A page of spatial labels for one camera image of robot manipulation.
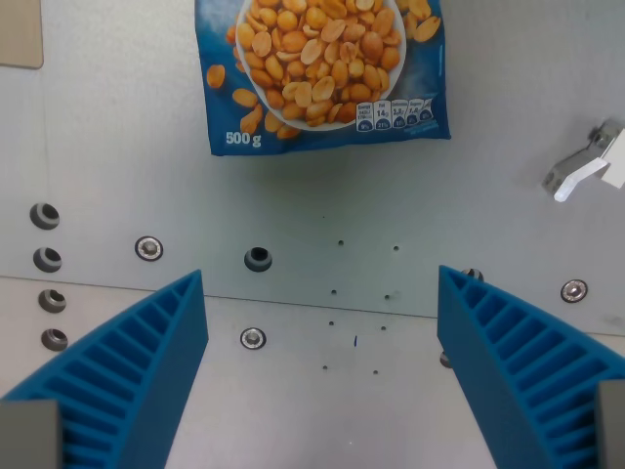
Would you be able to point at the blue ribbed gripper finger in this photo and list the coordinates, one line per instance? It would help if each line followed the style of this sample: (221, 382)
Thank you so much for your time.
(512, 356)
(127, 371)

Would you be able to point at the blue peanut bag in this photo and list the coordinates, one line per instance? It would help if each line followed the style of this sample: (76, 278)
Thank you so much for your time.
(322, 73)

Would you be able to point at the hex socket screw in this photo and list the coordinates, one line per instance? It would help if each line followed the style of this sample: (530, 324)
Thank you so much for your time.
(253, 338)
(445, 359)
(573, 290)
(148, 248)
(472, 273)

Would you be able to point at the beige panel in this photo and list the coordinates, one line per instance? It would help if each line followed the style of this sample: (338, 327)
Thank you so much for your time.
(19, 31)

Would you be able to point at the metal bracket with white tab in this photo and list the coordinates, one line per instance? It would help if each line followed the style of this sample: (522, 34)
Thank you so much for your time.
(583, 163)

